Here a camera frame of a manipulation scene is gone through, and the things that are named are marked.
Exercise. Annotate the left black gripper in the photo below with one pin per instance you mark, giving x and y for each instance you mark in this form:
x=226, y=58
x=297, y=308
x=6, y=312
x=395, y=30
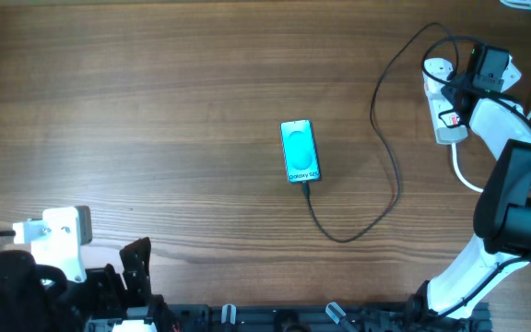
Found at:
x=112, y=299

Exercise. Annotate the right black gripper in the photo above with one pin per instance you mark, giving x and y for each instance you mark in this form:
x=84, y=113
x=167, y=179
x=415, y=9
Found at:
x=464, y=92

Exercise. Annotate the blue Galaxy smartphone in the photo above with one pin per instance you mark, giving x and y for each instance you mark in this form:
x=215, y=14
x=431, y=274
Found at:
x=300, y=155

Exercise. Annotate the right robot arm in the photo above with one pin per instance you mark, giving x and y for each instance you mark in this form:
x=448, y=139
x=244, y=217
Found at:
x=501, y=243

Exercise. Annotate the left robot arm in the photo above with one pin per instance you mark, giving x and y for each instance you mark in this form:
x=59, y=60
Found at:
x=36, y=297

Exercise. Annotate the white power strip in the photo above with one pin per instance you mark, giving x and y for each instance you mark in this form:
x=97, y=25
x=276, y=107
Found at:
x=443, y=116

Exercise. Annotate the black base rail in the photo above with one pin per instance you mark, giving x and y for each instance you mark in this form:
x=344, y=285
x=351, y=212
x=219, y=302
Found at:
x=381, y=317

